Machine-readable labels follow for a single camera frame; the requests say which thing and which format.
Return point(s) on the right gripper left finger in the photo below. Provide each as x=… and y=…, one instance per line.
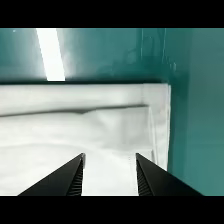
x=59, y=181

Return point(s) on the white garment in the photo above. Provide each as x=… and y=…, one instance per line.
x=83, y=133

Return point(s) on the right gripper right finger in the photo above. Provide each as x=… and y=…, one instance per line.
x=160, y=181

